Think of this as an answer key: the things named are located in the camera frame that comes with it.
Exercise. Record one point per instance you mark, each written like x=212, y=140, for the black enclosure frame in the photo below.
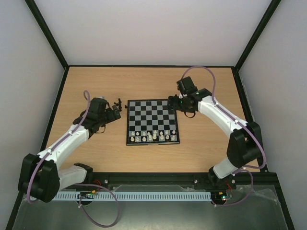
x=31, y=4

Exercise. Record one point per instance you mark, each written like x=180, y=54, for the black and silver chessboard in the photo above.
x=147, y=116

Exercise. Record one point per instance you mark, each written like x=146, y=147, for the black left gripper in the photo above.
x=112, y=117

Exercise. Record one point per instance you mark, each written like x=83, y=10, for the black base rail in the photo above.
x=184, y=178

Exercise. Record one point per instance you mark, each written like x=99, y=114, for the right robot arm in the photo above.
x=245, y=141

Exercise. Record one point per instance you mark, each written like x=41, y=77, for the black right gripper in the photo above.
x=174, y=102

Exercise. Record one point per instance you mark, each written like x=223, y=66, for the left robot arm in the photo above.
x=41, y=176

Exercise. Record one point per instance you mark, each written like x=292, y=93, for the white slotted cable duct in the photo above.
x=134, y=196

